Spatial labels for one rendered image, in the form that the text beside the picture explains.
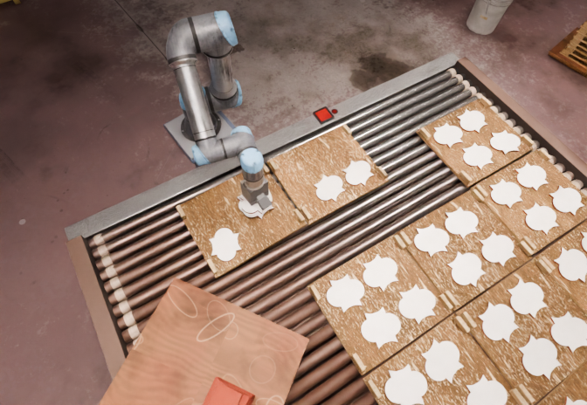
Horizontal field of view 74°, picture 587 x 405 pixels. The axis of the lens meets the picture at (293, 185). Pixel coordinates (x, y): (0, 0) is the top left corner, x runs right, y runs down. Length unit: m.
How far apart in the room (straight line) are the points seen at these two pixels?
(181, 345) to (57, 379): 1.36
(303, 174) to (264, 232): 0.32
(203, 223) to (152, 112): 1.79
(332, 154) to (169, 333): 0.98
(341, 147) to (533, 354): 1.05
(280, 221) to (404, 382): 0.72
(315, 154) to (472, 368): 1.00
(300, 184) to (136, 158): 1.64
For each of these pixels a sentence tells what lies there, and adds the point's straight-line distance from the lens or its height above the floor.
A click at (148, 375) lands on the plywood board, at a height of 1.04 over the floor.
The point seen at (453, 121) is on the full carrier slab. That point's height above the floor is 0.94.
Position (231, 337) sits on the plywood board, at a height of 1.04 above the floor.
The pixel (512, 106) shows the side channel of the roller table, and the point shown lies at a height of 0.95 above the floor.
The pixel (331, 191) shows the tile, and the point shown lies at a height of 0.95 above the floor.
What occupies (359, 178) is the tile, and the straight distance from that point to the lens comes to 1.70.
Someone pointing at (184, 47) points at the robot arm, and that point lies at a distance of 1.39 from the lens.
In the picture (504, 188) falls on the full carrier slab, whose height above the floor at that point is 0.95.
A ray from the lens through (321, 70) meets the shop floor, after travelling 3.46.
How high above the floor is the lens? 2.37
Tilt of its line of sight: 60 degrees down
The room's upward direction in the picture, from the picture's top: 4 degrees clockwise
